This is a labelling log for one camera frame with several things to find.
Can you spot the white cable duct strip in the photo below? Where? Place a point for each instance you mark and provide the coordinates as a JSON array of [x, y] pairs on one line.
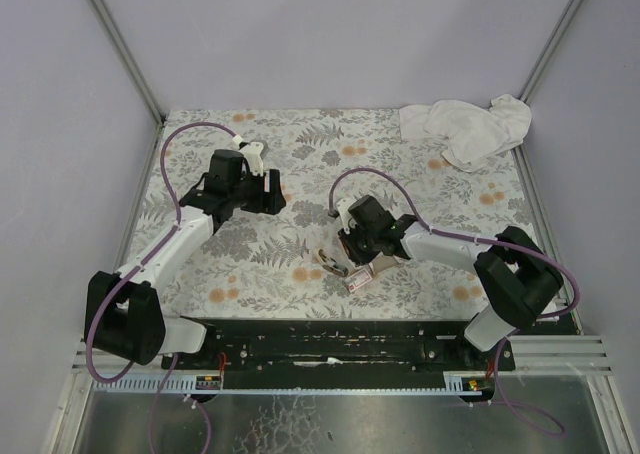
[[328, 379]]

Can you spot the floral patterned table mat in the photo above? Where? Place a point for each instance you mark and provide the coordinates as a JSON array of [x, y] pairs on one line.
[[261, 266]]

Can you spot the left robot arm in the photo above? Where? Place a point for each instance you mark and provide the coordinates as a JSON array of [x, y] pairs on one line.
[[124, 316]]

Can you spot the red white staple box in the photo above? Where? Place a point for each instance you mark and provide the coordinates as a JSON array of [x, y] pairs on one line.
[[358, 279]]

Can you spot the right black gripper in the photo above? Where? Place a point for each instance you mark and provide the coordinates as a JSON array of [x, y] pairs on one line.
[[351, 247]]

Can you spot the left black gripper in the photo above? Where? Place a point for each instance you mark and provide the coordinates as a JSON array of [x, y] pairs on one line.
[[272, 190]]

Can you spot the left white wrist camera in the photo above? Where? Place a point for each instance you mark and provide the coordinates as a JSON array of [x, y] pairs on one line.
[[253, 152]]

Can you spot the white crumpled cloth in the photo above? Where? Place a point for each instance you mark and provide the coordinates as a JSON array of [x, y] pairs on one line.
[[470, 135]]

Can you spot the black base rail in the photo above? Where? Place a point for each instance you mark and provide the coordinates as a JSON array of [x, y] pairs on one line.
[[241, 344]]

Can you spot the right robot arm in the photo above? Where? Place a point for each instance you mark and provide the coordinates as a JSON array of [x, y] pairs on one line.
[[518, 284]]

